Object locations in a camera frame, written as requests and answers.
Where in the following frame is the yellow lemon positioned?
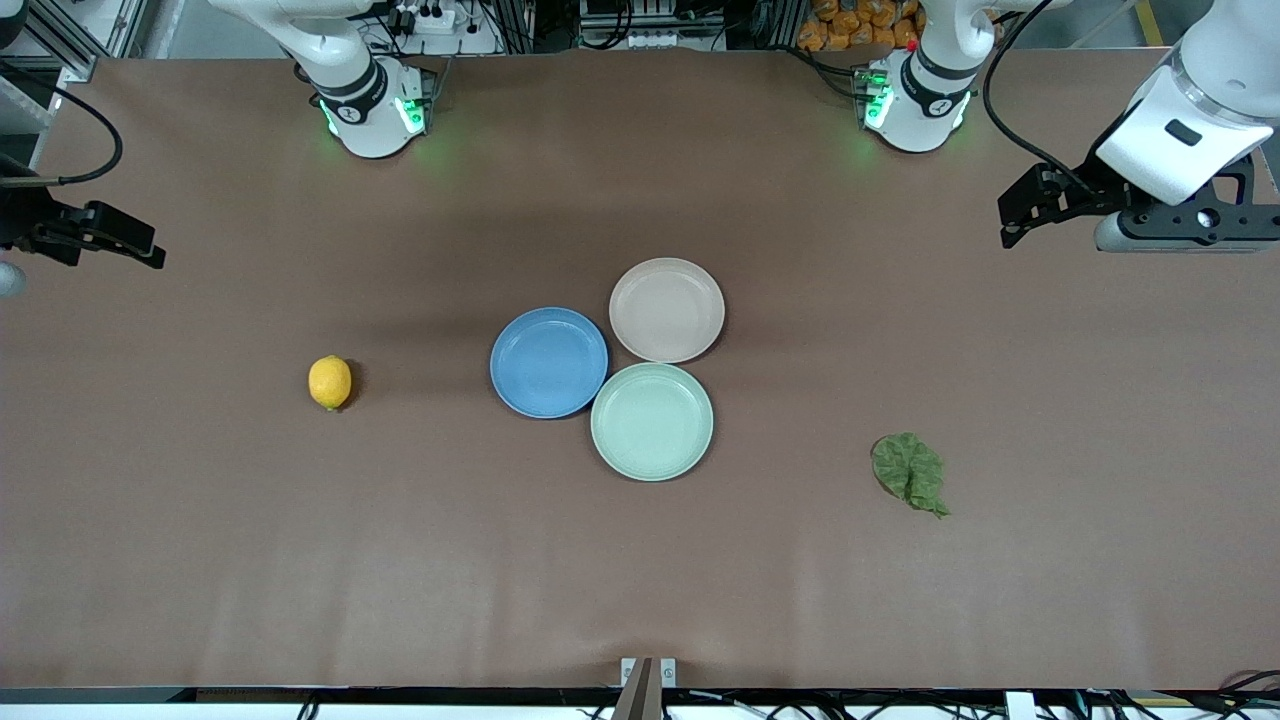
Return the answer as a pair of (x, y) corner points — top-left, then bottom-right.
(308, 355), (353, 412)

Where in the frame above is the green lettuce leaf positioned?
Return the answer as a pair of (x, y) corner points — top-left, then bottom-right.
(870, 432), (952, 520)

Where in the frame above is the pile of orange packets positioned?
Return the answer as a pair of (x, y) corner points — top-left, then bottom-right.
(797, 0), (923, 53)

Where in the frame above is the beige pink round plate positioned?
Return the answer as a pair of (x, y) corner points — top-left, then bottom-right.
(608, 257), (727, 365)

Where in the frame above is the white power strip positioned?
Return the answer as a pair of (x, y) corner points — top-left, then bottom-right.
(393, 0), (463, 37)

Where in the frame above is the pale green round plate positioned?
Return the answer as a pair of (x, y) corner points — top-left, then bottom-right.
(590, 362), (715, 483)

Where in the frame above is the blue round plate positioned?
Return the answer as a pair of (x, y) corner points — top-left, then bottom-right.
(489, 306), (610, 420)

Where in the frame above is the brown table cover sheet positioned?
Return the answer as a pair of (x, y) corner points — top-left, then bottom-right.
(0, 48), (1280, 691)

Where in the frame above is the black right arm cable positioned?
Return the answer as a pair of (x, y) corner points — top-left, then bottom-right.
(0, 62), (124, 188)

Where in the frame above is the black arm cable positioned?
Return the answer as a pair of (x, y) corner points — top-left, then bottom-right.
(983, 0), (1101, 196)
(0, 62), (124, 188)

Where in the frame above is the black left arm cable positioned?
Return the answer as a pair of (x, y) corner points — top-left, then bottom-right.
(983, 0), (1101, 196)

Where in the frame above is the aluminium frame extrusion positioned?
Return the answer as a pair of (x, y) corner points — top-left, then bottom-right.
(20, 0), (151, 83)

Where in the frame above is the small metal bracket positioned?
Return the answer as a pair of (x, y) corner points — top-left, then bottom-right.
(620, 657), (678, 691)

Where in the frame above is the grey brown post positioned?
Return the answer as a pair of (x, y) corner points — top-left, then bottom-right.
(612, 657), (656, 720)

